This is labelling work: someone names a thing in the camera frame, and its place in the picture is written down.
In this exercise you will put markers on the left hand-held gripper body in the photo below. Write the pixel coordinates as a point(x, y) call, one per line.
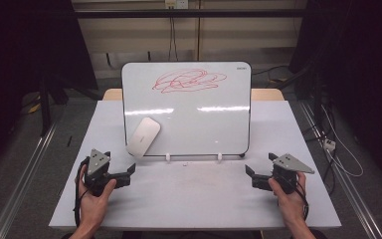
point(96, 162)

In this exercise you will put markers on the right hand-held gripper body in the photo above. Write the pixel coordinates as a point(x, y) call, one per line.
point(286, 164)

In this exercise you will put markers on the white whiteboard eraser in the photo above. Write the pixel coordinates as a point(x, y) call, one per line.
point(143, 136)

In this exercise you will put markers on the white desktop whiteboard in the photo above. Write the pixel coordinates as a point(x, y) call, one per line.
point(195, 126)

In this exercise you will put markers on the person's right hand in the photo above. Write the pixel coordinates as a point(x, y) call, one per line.
point(291, 205)

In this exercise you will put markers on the person's left hand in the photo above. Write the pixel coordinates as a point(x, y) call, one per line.
point(93, 207)

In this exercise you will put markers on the black pen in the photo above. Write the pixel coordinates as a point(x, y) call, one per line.
point(69, 141)

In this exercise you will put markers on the white power adapter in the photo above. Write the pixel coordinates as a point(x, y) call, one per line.
point(329, 144)

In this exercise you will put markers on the white whiteboard foot clip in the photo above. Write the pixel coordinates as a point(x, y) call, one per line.
point(168, 158)
point(219, 158)

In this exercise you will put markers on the black metal stand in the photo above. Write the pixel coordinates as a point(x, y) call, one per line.
point(45, 106)

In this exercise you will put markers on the black curtain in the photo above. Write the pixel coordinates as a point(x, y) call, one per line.
point(20, 59)
point(361, 66)

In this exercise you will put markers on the black horizontal bar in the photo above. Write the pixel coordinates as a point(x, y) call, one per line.
point(185, 13)

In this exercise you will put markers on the aluminium floor rail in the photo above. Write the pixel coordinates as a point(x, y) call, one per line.
point(23, 179)
point(344, 186)

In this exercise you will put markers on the white wall socket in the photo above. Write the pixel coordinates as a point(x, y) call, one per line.
point(176, 4)

